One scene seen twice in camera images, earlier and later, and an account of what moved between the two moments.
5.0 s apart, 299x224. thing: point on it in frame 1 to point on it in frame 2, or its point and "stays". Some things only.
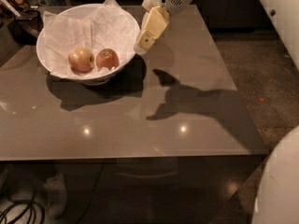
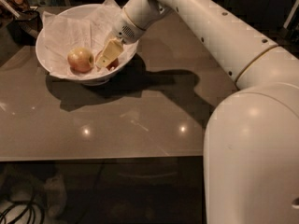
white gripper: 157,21 to 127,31
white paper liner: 105,25 stays
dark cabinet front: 226,7 stays
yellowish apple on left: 81,59 stays
